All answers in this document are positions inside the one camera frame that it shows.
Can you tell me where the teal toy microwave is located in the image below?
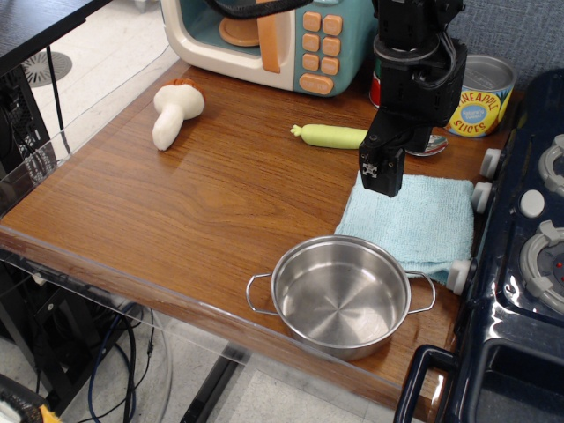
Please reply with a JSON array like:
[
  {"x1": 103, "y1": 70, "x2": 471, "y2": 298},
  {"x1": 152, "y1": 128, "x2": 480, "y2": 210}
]
[{"x1": 161, "y1": 1, "x2": 377, "y2": 97}]

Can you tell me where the orange toy plate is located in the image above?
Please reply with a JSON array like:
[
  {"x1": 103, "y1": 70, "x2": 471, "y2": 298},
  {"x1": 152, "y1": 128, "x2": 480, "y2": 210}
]
[{"x1": 219, "y1": 18, "x2": 259, "y2": 48}]

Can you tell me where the light blue folded cloth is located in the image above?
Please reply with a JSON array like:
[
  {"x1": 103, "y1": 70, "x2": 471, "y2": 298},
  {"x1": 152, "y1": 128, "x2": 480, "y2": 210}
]
[{"x1": 335, "y1": 174, "x2": 474, "y2": 285}]

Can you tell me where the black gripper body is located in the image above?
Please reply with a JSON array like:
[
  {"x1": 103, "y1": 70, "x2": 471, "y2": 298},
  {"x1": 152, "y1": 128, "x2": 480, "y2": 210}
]
[{"x1": 373, "y1": 36, "x2": 467, "y2": 152}]

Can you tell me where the plush white mushroom toy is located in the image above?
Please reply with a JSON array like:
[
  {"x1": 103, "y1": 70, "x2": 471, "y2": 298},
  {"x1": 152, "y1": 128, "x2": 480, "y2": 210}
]
[{"x1": 152, "y1": 78, "x2": 205, "y2": 151}]

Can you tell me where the blue cable under table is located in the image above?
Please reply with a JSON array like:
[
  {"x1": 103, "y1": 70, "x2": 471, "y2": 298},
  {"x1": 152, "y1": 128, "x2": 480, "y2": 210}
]
[{"x1": 86, "y1": 308, "x2": 155, "y2": 423}]

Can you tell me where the dark blue toy stove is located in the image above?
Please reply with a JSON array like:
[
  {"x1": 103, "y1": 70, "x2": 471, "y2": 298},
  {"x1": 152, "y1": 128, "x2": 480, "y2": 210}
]
[{"x1": 394, "y1": 70, "x2": 563, "y2": 422}]

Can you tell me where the spoon with green handle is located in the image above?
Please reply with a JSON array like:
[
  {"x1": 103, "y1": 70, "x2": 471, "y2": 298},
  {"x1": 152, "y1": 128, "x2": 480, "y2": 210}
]
[{"x1": 290, "y1": 124, "x2": 449, "y2": 157}]

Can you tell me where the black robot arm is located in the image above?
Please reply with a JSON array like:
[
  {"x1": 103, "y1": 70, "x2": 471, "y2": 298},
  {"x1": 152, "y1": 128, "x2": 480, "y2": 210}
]
[{"x1": 359, "y1": 1, "x2": 467, "y2": 197}]

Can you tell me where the tomato sauce can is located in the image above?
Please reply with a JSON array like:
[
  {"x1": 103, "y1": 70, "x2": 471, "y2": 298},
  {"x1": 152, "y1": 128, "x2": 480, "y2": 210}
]
[{"x1": 369, "y1": 57, "x2": 381, "y2": 108}]

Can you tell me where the black desk at left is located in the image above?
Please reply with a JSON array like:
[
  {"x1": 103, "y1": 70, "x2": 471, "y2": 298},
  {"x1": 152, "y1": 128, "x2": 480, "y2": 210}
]
[{"x1": 1, "y1": 0, "x2": 109, "y2": 75}]

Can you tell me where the stainless steel pan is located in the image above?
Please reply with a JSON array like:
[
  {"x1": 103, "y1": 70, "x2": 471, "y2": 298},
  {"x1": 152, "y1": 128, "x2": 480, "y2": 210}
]
[{"x1": 266, "y1": 234, "x2": 428, "y2": 361}]

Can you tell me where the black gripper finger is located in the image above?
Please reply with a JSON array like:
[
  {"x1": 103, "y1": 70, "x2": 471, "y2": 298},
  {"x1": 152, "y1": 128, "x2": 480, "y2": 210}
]
[
  {"x1": 359, "y1": 115, "x2": 398, "y2": 190},
  {"x1": 379, "y1": 148, "x2": 405, "y2": 197}
]

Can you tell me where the pineapple slices can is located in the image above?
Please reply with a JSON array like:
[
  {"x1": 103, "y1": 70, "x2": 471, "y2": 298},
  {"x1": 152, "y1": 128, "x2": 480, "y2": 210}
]
[{"x1": 445, "y1": 55, "x2": 517, "y2": 137}]

